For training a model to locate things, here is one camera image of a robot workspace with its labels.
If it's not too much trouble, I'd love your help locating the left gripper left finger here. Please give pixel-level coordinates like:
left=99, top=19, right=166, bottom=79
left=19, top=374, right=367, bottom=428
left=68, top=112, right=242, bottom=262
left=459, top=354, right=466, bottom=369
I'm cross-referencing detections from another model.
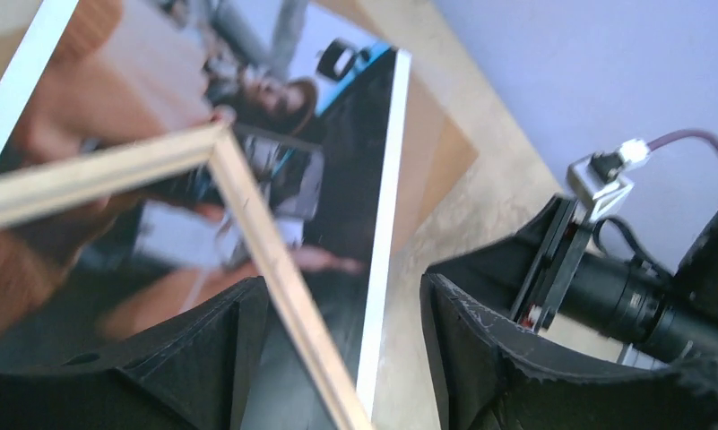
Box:
left=0, top=278, right=269, bottom=429

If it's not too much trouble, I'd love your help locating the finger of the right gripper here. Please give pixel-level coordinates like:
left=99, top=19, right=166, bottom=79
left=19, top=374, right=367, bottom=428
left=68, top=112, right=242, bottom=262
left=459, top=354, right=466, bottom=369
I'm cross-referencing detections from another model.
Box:
left=425, top=198, right=558, bottom=323

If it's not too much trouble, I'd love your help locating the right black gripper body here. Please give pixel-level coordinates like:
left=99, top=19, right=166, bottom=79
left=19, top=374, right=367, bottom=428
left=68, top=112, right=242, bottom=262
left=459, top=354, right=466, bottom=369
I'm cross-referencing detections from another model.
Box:
left=509, top=195, right=591, bottom=332

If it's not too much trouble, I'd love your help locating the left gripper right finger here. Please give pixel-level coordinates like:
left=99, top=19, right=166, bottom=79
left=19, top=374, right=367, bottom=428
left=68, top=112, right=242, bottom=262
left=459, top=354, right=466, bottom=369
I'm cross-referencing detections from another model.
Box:
left=420, top=275, right=718, bottom=429

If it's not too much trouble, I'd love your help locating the printed photo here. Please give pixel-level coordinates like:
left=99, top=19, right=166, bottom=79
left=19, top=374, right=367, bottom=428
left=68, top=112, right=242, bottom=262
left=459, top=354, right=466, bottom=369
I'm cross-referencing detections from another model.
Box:
left=0, top=1, right=411, bottom=429

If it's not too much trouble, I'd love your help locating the white wooden picture frame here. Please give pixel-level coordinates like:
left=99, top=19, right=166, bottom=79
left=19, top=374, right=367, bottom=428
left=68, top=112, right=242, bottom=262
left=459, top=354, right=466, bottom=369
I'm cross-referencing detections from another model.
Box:
left=0, top=123, right=373, bottom=429

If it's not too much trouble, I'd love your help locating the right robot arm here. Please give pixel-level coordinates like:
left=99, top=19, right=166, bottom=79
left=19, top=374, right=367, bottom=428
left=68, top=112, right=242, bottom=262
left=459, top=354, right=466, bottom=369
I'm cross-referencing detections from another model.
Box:
left=428, top=195, right=718, bottom=363

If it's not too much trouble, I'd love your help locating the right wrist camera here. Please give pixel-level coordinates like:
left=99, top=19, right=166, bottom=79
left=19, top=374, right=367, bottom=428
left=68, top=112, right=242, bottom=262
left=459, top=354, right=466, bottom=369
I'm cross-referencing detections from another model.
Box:
left=566, top=139, right=651, bottom=223

